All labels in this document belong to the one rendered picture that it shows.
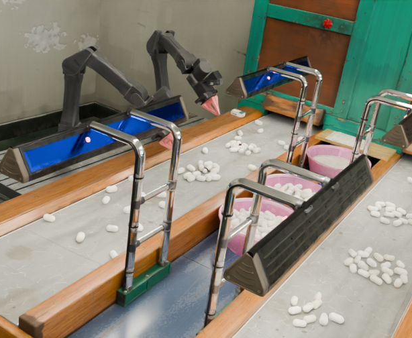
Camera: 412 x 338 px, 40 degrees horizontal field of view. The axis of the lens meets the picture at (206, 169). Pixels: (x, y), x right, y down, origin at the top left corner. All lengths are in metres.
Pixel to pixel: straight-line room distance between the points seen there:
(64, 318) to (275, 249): 0.56
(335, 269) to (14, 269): 0.86
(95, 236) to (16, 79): 2.60
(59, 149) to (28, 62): 2.87
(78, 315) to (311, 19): 1.77
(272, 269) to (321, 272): 0.67
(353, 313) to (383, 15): 1.45
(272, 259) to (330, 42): 1.80
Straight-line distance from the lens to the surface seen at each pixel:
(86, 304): 1.39
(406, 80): 2.58
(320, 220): 1.16
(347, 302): 1.55
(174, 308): 1.50
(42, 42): 4.19
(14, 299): 1.40
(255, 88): 2.05
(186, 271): 1.63
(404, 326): 1.50
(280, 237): 1.01
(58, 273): 1.48
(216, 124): 2.53
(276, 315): 1.43
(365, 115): 2.05
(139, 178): 1.31
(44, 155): 1.27
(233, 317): 1.35
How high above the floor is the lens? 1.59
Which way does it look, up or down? 24 degrees down
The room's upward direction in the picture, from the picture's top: 9 degrees clockwise
